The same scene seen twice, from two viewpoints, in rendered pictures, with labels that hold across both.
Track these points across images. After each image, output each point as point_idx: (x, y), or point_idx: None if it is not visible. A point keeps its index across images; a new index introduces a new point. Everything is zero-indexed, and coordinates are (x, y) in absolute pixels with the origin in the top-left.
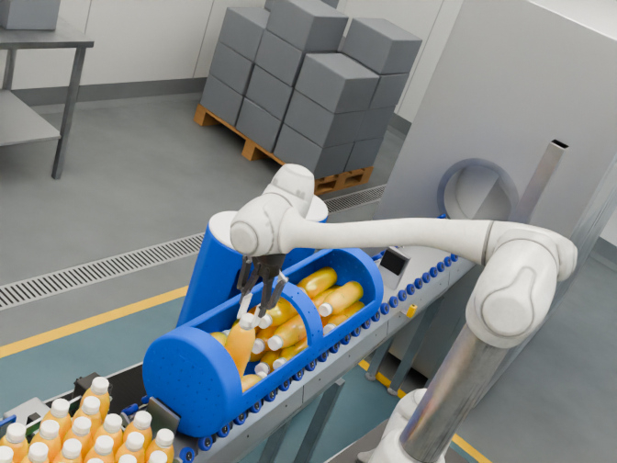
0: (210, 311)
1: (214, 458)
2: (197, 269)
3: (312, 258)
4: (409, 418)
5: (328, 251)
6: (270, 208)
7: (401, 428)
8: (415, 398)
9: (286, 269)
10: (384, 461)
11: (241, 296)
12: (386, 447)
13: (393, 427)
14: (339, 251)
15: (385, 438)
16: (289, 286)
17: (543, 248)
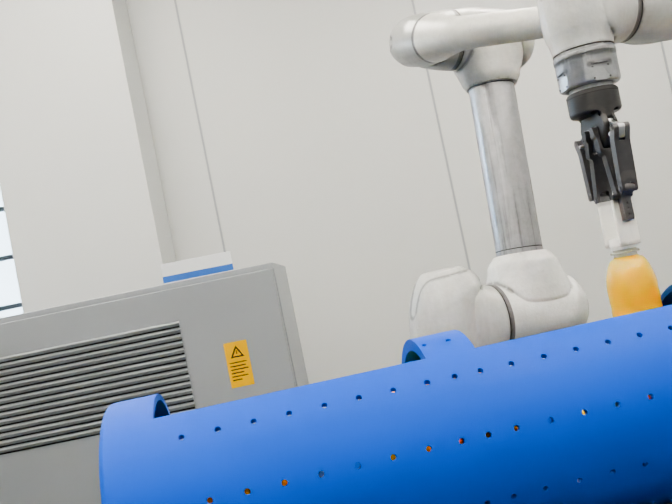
0: (647, 320)
1: None
2: None
3: (253, 398)
4: (527, 221)
5: (177, 414)
6: None
7: (519, 254)
8: (460, 270)
9: (347, 394)
10: (559, 264)
11: (631, 202)
12: (551, 256)
13: (496, 296)
14: (154, 411)
15: (543, 258)
16: (426, 337)
17: None
